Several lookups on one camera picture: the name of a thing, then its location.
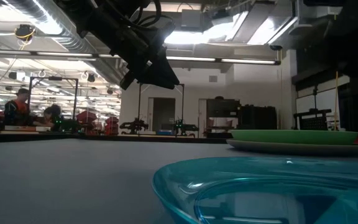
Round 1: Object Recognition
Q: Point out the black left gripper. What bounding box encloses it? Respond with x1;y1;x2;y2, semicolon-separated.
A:
110;18;180;91

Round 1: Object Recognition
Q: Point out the large opaque green plate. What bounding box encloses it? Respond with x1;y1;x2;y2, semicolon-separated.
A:
230;129;358;146

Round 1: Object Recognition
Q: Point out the dark doorway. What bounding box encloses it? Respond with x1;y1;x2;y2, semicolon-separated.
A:
152;97;177;132

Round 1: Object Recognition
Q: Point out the ceiling light strip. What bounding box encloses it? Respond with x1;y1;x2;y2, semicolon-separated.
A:
221;58;277;65
0;49;117;59
166;55;217;62

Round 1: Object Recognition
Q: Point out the grey ceiling air unit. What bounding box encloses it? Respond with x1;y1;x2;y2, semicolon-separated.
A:
180;8;205;32

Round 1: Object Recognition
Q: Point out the black monitor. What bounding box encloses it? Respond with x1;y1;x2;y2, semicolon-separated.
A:
206;98;241;118

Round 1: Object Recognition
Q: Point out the person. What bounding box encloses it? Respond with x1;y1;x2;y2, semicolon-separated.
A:
32;104;62;128
4;88;32;127
209;95;229;125

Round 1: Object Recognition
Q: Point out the clear blue plastic plate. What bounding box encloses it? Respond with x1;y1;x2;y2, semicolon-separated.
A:
151;156;358;224

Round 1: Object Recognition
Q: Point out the black equipment cabinet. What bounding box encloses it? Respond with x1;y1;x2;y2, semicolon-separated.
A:
239;105;278;131

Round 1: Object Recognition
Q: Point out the blue-grey table mat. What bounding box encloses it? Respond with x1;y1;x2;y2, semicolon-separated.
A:
0;138;358;224

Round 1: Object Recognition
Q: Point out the large grey plastic plate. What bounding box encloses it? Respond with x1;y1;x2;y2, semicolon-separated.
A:
226;139;358;157

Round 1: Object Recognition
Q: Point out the black perforated rack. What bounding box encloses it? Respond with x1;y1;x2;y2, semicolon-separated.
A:
293;108;333;131

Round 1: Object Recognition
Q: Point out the black gantry frame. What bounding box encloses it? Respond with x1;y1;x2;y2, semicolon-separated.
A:
28;76;80;128
137;82;185;138

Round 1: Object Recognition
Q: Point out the black metal table frame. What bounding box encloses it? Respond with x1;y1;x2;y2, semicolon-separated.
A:
0;133;232;144

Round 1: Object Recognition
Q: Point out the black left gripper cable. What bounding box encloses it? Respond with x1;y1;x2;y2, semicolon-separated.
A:
129;0;177;32

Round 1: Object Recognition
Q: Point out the silver ceiling duct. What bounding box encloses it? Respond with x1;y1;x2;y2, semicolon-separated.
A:
3;0;124;85

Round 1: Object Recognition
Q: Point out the yellow ceiling cable reel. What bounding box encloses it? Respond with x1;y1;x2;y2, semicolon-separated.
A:
14;24;37;43

